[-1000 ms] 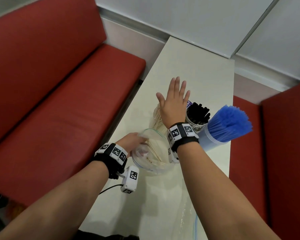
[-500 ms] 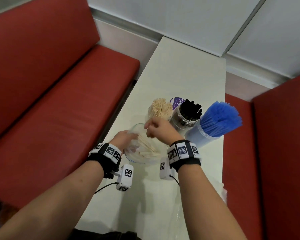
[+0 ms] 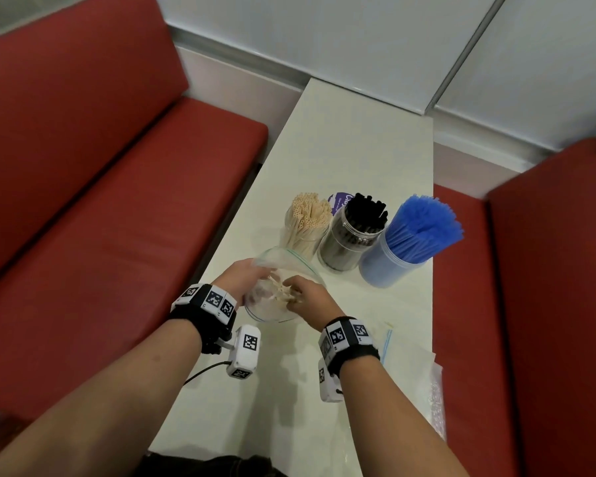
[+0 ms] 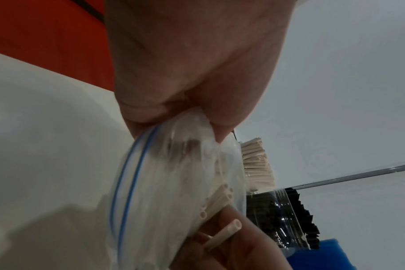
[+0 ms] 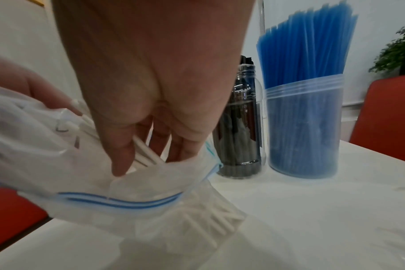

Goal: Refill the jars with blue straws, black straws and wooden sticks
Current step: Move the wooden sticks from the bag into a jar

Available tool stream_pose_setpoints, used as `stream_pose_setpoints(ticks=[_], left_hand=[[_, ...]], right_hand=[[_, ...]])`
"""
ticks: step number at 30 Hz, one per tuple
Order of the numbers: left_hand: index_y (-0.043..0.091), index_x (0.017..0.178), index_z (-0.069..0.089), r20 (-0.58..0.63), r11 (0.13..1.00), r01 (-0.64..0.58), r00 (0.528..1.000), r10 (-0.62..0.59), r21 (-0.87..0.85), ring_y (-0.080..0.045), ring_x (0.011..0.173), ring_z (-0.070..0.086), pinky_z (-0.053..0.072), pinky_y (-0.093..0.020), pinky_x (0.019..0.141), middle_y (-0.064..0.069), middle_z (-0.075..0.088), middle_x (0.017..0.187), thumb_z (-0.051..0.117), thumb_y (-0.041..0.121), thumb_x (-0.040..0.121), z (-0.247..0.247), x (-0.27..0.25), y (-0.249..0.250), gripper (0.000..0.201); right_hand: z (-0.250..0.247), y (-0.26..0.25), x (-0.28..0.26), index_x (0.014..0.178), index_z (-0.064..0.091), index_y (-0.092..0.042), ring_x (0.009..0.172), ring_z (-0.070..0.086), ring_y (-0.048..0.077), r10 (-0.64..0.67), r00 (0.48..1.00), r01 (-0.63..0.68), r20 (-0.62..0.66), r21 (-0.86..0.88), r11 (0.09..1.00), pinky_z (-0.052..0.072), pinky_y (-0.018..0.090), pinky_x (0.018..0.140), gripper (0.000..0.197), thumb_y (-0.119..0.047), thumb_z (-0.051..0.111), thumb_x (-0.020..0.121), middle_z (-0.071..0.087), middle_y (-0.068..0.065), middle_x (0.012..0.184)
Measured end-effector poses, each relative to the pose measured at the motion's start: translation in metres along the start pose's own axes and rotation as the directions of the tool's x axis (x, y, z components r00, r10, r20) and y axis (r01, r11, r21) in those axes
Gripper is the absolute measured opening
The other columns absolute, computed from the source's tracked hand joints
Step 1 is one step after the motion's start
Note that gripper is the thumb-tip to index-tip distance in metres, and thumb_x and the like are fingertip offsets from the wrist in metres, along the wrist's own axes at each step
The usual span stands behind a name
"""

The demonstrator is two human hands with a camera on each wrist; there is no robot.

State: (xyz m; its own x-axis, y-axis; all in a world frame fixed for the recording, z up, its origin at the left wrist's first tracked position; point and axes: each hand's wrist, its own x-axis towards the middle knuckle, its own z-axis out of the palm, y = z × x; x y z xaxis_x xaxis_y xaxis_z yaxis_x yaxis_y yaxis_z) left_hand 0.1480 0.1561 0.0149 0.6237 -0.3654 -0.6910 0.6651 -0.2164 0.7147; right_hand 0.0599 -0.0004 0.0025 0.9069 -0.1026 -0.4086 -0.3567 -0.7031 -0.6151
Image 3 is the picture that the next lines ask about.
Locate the black wristband with markers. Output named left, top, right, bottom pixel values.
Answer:
left=319, top=316, right=381, bottom=377
left=168, top=284, right=238, bottom=354

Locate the black left camera cable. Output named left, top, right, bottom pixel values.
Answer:
left=183, top=361, right=232, bottom=387

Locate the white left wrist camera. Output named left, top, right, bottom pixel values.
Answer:
left=217, top=325, right=262, bottom=380

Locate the clear bag with white strips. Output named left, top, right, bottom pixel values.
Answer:
left=377, top=321, right=438, bottom=393

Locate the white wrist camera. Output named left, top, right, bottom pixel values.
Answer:
left=217, top=325, right=262, bottom=380
left=317, top=358, right=344, bottom=404

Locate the black right wristband with markers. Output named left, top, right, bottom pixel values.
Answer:
left=319, top=316, right=381, bottom=377

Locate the frosted plastic jar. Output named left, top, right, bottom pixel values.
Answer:
left=358, top=233, right=433, bottom=289

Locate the black left wristband with markers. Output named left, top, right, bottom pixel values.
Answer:
left=168, top=284, right=238, bottom=354

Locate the small bunch of blue straws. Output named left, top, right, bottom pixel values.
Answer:
left=385, top=195, right=466, bottom=265

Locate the person's dark clothing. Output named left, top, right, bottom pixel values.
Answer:
left=146, top=452, right=287, bottom=477

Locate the person's left hand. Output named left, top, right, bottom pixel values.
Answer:
left=212, top=258, right=279, bottom=309

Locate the red sofa beside plant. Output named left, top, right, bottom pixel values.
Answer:
left=432, top=138, right=596, bottom=477

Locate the person's right forearm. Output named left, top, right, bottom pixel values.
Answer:
left=338, top=360, right=470, bottom=477

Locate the person's left forearm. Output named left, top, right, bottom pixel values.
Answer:
left=0, top=320, right=203, bottom=477

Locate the clear blue-zip bag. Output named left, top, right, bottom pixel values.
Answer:
left=243, top=246, right=327, bottom=323

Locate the small bunch of black straws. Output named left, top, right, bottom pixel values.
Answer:
left=345, top=193, right=389, bottom=234

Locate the person's right hand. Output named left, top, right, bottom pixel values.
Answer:
left=283, top=275, right=346, bottom=333

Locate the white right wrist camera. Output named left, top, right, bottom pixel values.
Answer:
left=317, top=358, right=344, bottom=404

